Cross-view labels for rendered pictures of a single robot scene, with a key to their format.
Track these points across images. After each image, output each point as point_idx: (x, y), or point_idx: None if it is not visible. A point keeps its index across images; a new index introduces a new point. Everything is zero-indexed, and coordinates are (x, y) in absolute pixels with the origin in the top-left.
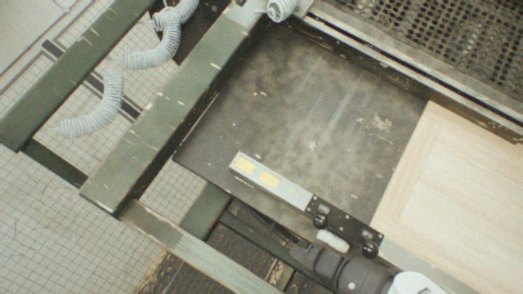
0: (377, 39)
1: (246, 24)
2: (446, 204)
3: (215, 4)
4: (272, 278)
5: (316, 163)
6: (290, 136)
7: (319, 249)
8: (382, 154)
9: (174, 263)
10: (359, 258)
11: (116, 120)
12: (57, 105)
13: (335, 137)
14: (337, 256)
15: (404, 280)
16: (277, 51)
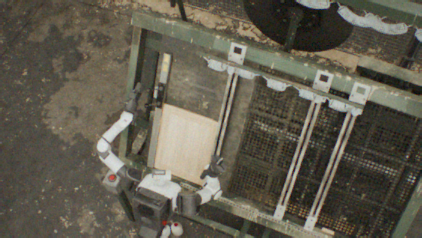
0: (244, 100)
1: (214, 47)
2: (181, 129)
3: (285, 1)
4: (254, 25)
5: (180, 82)
6: (187, 71)
7: (134, 93)
8: (193, 105)
9: None
10: (136, 104)
11: None
12: None
13: (193, 87)
14: (133, 98)
15: (127, 116)
16: (222, 57)
